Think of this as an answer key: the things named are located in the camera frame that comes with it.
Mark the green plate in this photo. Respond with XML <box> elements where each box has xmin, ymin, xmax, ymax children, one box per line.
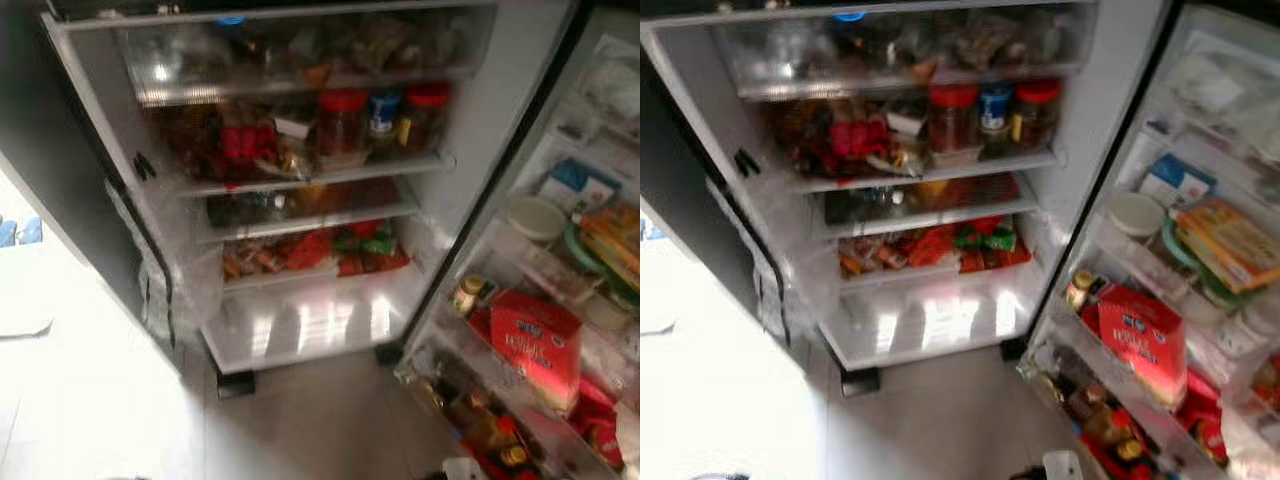
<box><xmin>1160</xmin><ymin>220</ymin><xmax>1251</xmax><ymax>306</ymax></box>
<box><xmin>562</xmin><ymin>222</ymin><xmax>641</xmax><ymax>306</ymax></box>

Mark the blue white carton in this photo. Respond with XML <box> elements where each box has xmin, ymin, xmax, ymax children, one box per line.
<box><xmin>540</xmin><ymin>158</ymin><xmax>621</xmax><ymax>213</ymax></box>
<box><xmin>1140</xmin><ymin>153</ymin><xmax>1218</xmax><ymax>209</ymax></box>

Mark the white fridge door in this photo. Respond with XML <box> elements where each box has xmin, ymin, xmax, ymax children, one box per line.
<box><xmin>1018</xmin><ymin>0</ymin><xmax>1280</xmax><ymax>480</ymax></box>
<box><xmin>395</xmin><ymin>5</ymin><xmax>641</xmax><ymax>480</ymax></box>

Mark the red lid glass jar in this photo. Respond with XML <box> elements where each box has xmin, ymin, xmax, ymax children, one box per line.
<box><xmin>400</xmin><ymin>83</ymin><xmax>451</xmax><ymax>151</ymax></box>
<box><xmin>927</xmin><ymin>83</ymin><xmax>979</xmax><ymax>156</ymax></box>
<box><xmin>1012</xmin><ymin>78</ymin><xmax>1063</xmax><ymax>149</ymax></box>
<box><xmin>317</xmin><ymin>88</ymin><xmax>369</xmax><ymax>161</ymax></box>

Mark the clear plastic fridge drawer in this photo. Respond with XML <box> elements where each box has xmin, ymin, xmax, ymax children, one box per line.
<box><xmin>115</xmin><ymin>8</ymin><xmax>496</xmax><ymax>106</ymax></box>
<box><xmin>712</xmin><ymin>5</ymin><xmax>1096</xmax><ymax>99</ymax></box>
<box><xmin>205</xmin><ymin>180</ymin><xmax>421</xmax><ymax>241</ymax></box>
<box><xmin>820</xmin><ymin>175</ymin><xmax>1041</xmax><ymax>236</ymax></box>

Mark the white fridge crisper drawer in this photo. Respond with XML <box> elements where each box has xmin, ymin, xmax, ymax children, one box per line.
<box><xmin>820</xmin><ymin>265</ymin><xmax>1046</xmax><ymax>371</ymax></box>
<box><xmin>200</xmin><ymin>265</ymin><xmax>431</xmax><ymax>373</ymax></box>

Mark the small gold lid jar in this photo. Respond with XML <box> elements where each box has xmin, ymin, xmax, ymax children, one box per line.
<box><xmin>1065</xmin><ymin>270</ymin><xmax>1096</xmax><ymax>311</ymax></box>
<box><xmin>452</xmin><ymin>275</ymin><xmax>488</xmax><ymax>316</ymax></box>

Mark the orange red snack packet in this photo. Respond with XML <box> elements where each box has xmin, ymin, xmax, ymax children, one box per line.
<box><xmin>285</xmin><ymin>232</ymin><xmax>336</xmax><ymax>271</ymax></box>
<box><xmin>905</xmin><ymin>228</ymin><xmax>956</xmax><ymax>266</ymax></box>

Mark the white open fridge body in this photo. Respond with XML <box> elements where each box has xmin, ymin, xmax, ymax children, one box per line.
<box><xmin>640</xmin><ymin>0</ymin><xmax>1171</xmax><ymax>373</ymax></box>
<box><xmin>40</xmin><ymin>0</ymin><xmax>581</xmax><ymax>376</ymax></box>

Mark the orange yellow food box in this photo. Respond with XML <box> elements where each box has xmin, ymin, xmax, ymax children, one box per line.
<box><xmin>1175</xmin><ymin>198</ymin><xmax>1280</xmax><ymax>293</ymax></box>
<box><xmin>578</xmin><ymin>203</ymin><xmax>641</xmax><ymax>291</ymax></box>

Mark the blue lid jar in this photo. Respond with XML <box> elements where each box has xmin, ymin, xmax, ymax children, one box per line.
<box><xmin>366</xmin><ymin>90</ymin><xmax>403</xmax><ymax>156</ymax></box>
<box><xmin>978</xmin><ymin>82</ymin><xmax>1015</xmax><ymax>151</ymax></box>

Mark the red cardboard box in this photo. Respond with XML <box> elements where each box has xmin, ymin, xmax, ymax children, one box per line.
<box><xmin>488</xmin><ymin>290</ymin><xmax>583</xmax><ymax>413</ymax></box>
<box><xmin>1097</xmin><ymin>284</ymin><xmax>1188</xmax><ymax>409</ymax></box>

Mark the white bowl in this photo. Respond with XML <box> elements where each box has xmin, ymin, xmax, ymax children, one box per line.
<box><xmin>1108</xmin><ymin>191</ymin><xmax>1168</xmax><ymax>239</ymax></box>
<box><xmin>505</xmin><ymin>195</ymin><xmax>568</xmax><ymax>243</ymax></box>

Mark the green red snack packet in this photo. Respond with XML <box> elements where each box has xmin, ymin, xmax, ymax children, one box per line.
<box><xmin>335</xmin><ymin>230</ymin><xmax>399</xmax><ymax>256</ymax></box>
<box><xmin>953</xmin><ymin>226</ymin><xmax>1017</xmax><ymax>253</ymax></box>

